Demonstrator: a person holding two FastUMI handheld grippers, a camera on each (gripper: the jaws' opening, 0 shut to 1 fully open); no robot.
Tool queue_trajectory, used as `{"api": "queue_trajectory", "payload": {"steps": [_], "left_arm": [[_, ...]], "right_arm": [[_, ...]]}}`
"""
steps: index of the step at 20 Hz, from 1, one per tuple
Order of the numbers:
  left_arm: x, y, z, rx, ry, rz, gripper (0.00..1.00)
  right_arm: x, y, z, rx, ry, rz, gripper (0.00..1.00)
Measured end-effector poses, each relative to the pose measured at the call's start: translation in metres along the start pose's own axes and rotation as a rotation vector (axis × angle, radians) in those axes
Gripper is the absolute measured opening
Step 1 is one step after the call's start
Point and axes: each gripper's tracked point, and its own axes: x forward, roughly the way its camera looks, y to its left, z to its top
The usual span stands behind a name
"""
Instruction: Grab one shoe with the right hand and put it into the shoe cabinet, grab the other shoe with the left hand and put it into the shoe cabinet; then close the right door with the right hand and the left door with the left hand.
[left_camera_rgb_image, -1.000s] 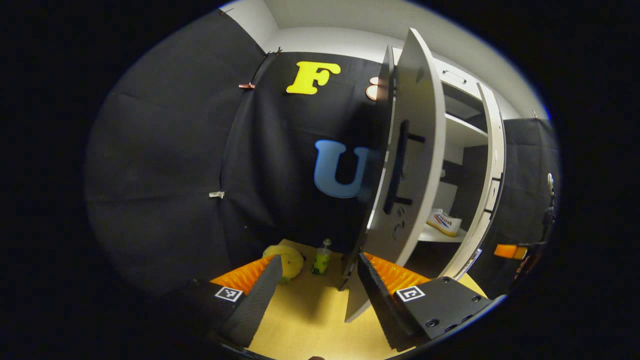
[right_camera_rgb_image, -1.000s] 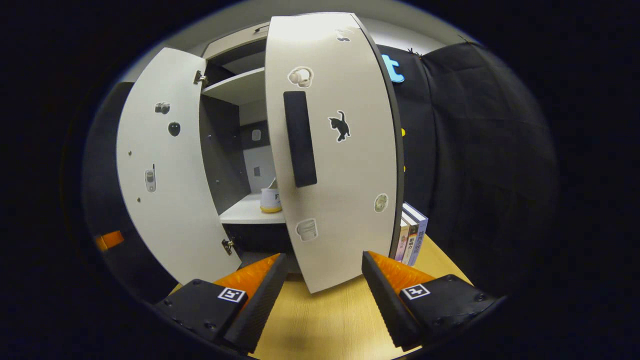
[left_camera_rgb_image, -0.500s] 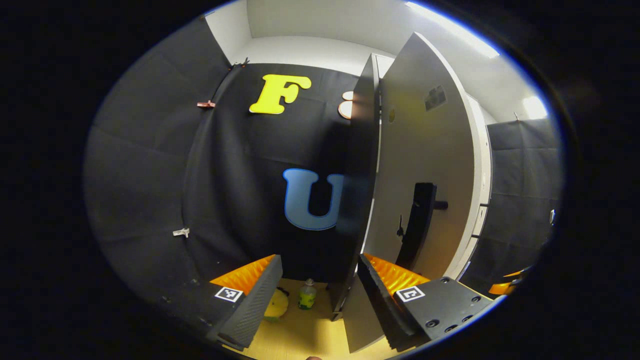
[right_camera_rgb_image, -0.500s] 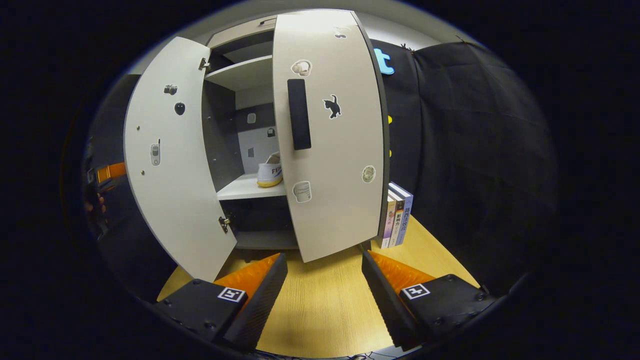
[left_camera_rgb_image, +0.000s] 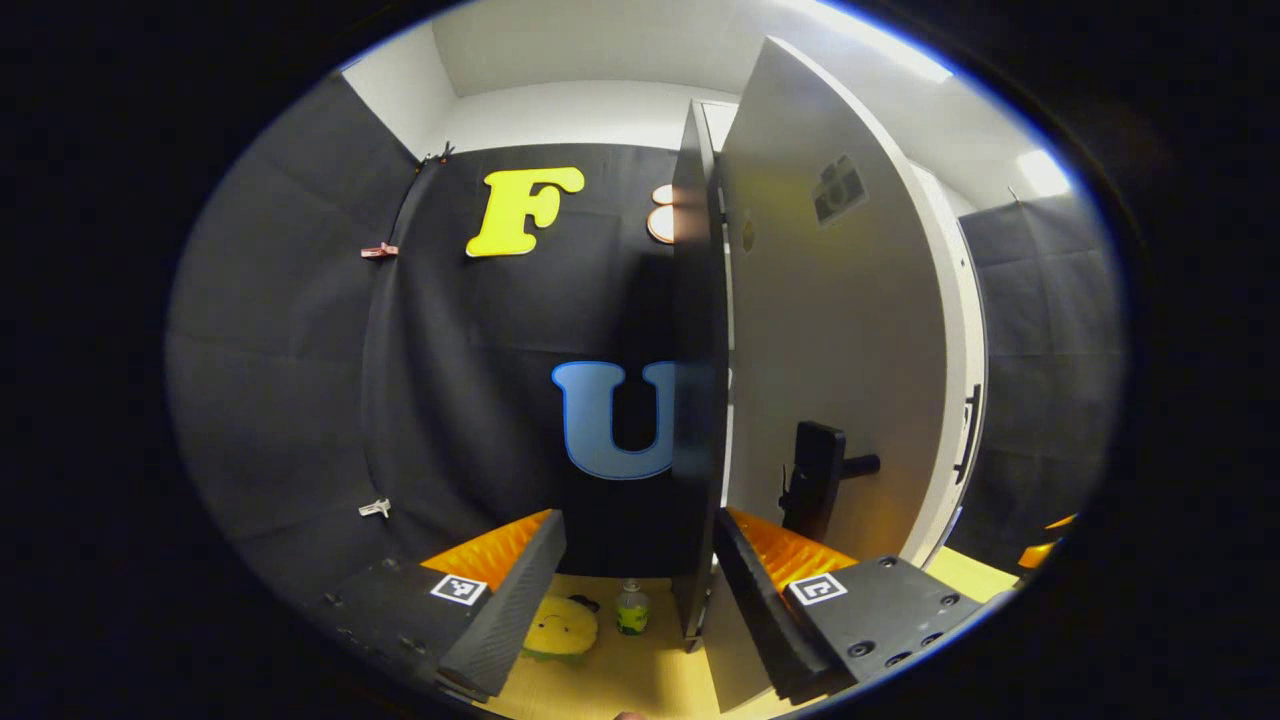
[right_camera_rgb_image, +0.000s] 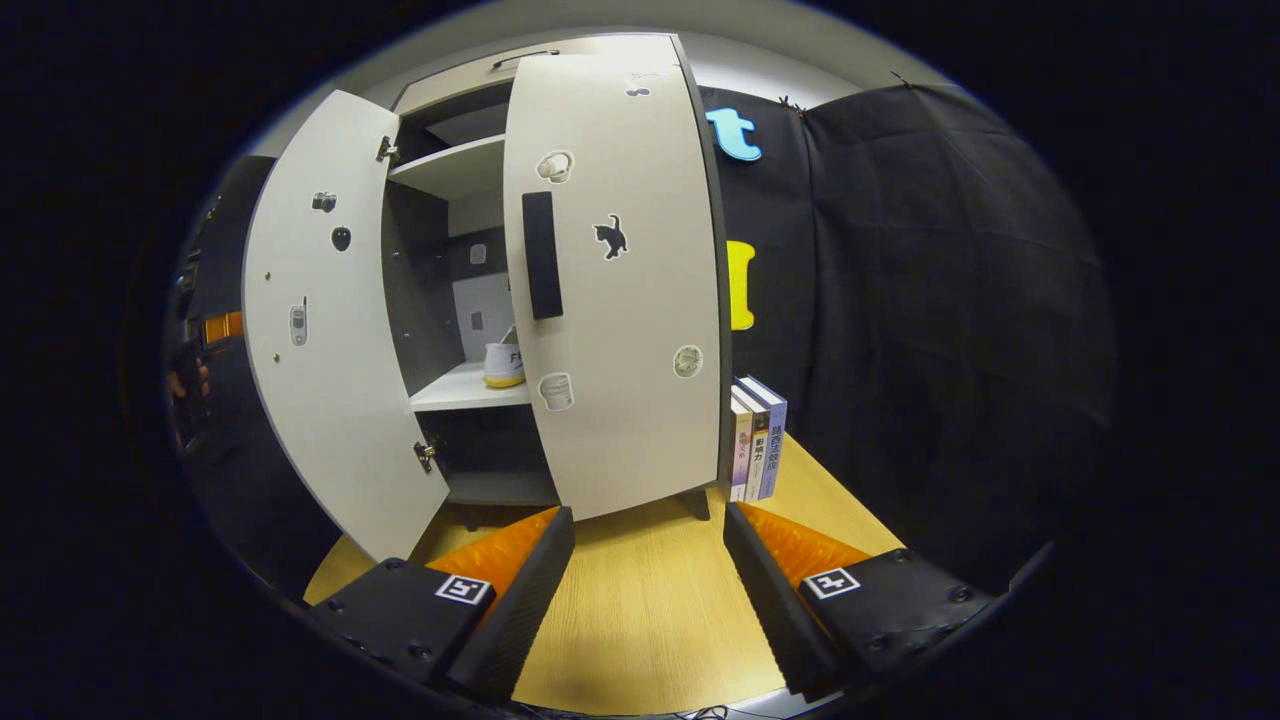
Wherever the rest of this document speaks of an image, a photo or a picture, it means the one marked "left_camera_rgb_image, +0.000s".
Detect black backdrop cloth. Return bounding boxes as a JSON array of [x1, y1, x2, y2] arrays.
[[165, 72, 1129, 601]]

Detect white shoe cabinet door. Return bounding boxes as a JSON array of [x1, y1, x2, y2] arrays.
[[905, 160, 990, 572], [700, 37, 951, 713]]

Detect yellow plush toy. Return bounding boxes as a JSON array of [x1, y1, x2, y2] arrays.
[[520, 595, 602, 667]]

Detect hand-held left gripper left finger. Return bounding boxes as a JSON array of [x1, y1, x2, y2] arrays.
[[320, 508, 568, 703]]

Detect ceiling light panel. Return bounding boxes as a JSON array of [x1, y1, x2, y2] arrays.
[[1014, 147, 1072, 200]]

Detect green drink bottle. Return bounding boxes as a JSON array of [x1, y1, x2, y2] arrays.
[[615, 578, 652, 638]]

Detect black bar door handle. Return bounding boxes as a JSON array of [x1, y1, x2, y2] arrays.
[[953, 383, 985, 488], [779, 420, 882, 545]]

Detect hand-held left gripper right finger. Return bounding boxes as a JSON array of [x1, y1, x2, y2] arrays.
[[712, 507, 986, 707]]

